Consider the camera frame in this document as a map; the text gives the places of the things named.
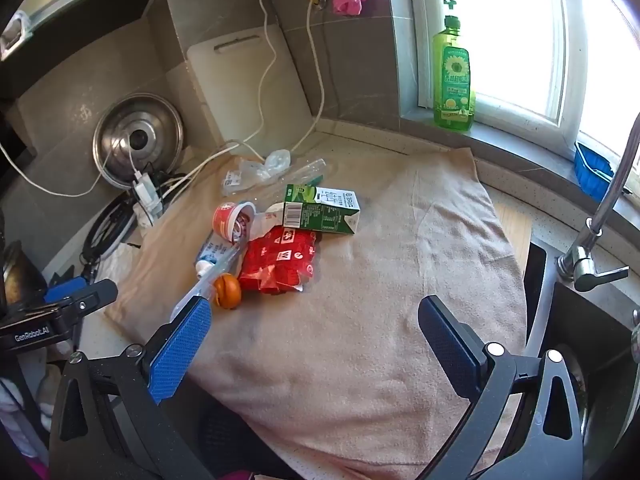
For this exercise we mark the wooden board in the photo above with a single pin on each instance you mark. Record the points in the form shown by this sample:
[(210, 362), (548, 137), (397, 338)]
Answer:
[(515, 220)]

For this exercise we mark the steel pot lid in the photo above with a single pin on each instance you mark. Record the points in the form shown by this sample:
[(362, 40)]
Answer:
[(117, 135)]

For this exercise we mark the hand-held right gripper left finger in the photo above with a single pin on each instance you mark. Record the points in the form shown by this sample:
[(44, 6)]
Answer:
[(180, 350)]

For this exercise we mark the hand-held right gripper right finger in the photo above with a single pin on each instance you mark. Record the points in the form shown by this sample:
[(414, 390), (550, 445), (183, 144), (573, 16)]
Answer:
[(450, 347)]

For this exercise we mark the white window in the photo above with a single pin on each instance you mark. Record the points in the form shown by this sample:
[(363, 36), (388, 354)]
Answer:
[(525, 35)]

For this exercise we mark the red and white cup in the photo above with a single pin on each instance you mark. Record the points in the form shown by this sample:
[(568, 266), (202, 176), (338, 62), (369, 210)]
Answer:
[(227, 220)]

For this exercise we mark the steel sink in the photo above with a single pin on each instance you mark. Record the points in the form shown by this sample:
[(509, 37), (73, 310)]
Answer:
[(600, 335)]

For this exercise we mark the clear plastic bottle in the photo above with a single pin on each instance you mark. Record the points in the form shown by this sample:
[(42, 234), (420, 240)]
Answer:
[(311, 170)]

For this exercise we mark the clear plastic bag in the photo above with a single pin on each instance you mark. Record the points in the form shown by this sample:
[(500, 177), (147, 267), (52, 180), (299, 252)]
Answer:
[(270, 162)]

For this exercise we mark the green dish soap bottle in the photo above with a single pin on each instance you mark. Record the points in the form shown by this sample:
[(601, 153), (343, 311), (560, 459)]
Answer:
[(452, 85)]

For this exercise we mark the green and white milk carton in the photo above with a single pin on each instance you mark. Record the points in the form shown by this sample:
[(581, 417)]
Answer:
[(325, 210)]

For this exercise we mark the white charger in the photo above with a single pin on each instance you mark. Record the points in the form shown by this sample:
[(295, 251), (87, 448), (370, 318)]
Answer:
[(145, 187)]

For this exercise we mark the white cutting board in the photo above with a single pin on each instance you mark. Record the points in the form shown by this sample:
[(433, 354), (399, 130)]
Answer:
[(250, 90)]

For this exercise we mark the red carton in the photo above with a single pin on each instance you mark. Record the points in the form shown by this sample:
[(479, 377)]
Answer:
[(280, 260)]

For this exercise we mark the beige towel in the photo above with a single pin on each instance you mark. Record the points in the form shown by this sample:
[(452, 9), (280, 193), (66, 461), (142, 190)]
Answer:
[(350, 310)]

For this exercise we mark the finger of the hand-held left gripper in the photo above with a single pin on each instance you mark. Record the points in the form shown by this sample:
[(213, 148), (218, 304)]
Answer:
[(87, 294)]

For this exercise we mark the blue and white toothpaste tube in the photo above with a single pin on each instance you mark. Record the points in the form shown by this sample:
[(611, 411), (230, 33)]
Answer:
[(212, 255)]

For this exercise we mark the orange tangerine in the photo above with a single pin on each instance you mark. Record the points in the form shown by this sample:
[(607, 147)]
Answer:
[(230, 292)]

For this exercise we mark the steel faucet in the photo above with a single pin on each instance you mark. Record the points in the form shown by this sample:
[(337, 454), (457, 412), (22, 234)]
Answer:
[(580, 260)]

